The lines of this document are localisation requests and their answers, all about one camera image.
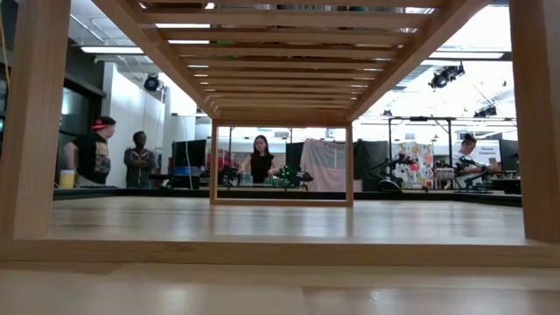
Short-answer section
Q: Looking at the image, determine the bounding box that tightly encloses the white equipment sign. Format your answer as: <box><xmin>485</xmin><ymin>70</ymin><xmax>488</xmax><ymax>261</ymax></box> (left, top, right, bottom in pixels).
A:
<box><xmin>474</xmin><ymin>140</ymin><xmax>502</xmax><ymax>165</ymax></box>

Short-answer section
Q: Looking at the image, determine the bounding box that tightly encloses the black cloth partition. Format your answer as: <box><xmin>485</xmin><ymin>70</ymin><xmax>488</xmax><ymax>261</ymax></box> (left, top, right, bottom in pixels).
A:
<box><xmin>353</xmin><ymin>138</ymin><xmax>390</xmax><ymax>180</ymax></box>

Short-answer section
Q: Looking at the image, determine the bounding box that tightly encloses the black ceiling camera rig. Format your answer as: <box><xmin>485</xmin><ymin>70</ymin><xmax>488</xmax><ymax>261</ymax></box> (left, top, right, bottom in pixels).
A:
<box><xmin>472</xmin><ymin>103</ymin><xmax>499</xmax><ymax>118</ymax></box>
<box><xmin>428</xmin><ymin>61</ymin><xmax>466</xmax><ymax>90</ymax></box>

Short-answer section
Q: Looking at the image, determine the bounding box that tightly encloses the black table edge rail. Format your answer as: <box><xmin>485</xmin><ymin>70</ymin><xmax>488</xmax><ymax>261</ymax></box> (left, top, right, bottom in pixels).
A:
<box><xmin>52</xmin><ymin>186</ymin><xmax>523</xmax><ymax>208</ymax></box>

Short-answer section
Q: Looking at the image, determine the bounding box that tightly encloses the ceiling light panel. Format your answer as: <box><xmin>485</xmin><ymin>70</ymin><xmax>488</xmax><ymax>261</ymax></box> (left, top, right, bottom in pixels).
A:
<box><xmin>428</xmin><ymin>51</ymin><xmax>505</xmax><ymax>60</ymax></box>
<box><xmin>80</xmin><ymin>45</ymin><xmax>145</xmax><ymax>55</ymax></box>

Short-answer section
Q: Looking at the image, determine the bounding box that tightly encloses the black gantry frame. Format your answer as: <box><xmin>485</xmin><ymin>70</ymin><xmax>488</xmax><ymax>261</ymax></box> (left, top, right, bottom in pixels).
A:
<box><xmin>387</xmin><ymin>115</ymin><xmax>458</xmax><ymax>170</ymax></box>

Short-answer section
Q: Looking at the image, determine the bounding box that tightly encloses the wooden slatted shelf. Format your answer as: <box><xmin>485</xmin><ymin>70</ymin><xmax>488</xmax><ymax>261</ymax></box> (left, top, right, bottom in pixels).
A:
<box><xmin>0</xmin><ymin>0</ymin><xmax>560</xmax><ymax>269</ymax></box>

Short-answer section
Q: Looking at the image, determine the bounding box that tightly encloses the colourful patterned cloth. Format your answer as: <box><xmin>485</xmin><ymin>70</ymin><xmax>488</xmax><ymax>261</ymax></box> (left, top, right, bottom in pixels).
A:
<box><xmin>391</xmin><ymin>140</ymin><xmax>435</xmax><ymax>189</ymax></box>

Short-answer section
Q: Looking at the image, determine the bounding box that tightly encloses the pink cloth cover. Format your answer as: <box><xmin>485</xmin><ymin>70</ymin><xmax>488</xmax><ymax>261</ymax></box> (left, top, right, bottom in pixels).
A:
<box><xmin>299</xmin><ymin>137</ymin><xmax>363</xmax><ymax>193</ymax></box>

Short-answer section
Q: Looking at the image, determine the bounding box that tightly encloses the background robot rig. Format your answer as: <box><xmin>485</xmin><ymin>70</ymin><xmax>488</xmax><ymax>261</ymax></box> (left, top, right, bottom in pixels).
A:
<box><xmin>218</xmin><ymin>162</ymin><xmax>242</xmax><ymax>189</ymax></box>
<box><xmin>273</xmin><ymin>164</ymin><xmax>315</xmax><ymax>192</ymax></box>
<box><xmin>452</xmin><ymin>157</ymin><xmax>495</xmax><ymax>193</ymax></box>

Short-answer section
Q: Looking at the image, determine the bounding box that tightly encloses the yellow cup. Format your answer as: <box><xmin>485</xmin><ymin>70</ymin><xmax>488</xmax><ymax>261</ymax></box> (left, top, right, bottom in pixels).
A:
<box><xmin>59</xmin><ymin>169</ymin><xmax>76</xmax><ymax>190</ymax></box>

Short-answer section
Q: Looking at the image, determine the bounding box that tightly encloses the black round ceiling device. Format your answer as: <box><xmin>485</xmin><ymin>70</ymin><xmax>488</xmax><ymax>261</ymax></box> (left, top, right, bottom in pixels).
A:
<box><xmin>143</xmin><ymin>73</ymin><xmax>162</xmax><ymax>93</ymax></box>

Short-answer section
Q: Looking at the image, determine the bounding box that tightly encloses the person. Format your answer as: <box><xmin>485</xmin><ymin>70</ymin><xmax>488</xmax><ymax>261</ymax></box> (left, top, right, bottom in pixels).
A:
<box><xmin>238</xmin><ymin>134</ymin><xmax>279</xmax><ymax>185</ymax></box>
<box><xmin>452</xmin><ymin>133</ymin><xmax>502</xmax><ymax>189</ymax></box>
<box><xmin>63</xmin><ymin>115</ymin><xmax>118</xmax><ymax>187</ymax></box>
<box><xmin>123</xmin><ymin>130</ymin><xmax>158</xmax><ymax>189</ymax></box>

